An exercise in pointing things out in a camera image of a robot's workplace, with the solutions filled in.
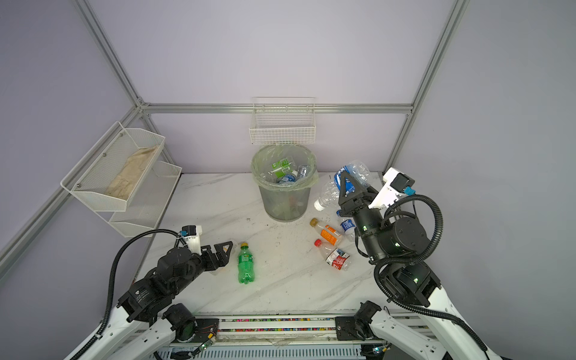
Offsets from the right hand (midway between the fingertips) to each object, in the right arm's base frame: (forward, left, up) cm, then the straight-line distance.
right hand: (341, 172), depth 50 cm
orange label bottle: (+12, -1, -46) cm, 47 cm away
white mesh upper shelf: (+16, +76, -17) cm, 79 cm away
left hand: (-4, +36, -31) cm, 47 cm away
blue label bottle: (+27, +15, -29) cm, 43 cm away
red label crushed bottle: (+1, -4, -47) cm, 47 cm away
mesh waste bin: (+20, +16, -39) cm, 46 cm away
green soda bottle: (-4, +30, -46) cm, 55 cm away
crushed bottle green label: (+32, +18, -28) cm, 46 cm away
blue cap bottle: (+15, -11, -46) cm, 50 cm away
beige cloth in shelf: (+14, +71, -19) cm, 75 cm away
